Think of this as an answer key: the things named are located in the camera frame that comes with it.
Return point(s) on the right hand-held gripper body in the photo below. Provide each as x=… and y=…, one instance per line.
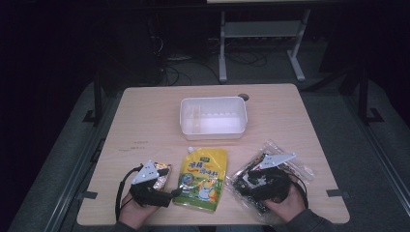
x=274, y=180

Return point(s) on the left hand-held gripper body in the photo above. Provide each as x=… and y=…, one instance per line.
x=145, y=173

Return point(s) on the clear bag of dark food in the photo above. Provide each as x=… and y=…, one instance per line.
x=240, y=185

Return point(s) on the gold foil packet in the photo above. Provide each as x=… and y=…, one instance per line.
x=162, y=180

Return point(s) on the yellow spouted seasoning pouch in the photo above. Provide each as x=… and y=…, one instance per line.
x=202, y=180

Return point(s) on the white plastic container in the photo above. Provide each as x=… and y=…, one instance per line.
x=213, y=118

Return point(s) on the person's right hand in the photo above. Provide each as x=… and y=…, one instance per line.
x=287, y=208

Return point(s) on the person's left hand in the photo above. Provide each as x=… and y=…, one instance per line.
x=135, y=213

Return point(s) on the grey tape piece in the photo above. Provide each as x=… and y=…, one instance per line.
x=337, y=193
x=88, y=195

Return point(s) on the black metal stand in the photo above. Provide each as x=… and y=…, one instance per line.
x=366, y=96
x=97, y=96

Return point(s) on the white power strip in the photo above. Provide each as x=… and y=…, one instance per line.
x=179, y=58

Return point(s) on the dark computer tower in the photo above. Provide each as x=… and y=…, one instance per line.
x=135, y=51

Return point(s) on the metal floor rail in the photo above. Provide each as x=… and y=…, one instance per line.
x=380, y=161
x=72, y=180

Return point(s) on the white metal desk frame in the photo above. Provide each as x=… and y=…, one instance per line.
x=262, y=30

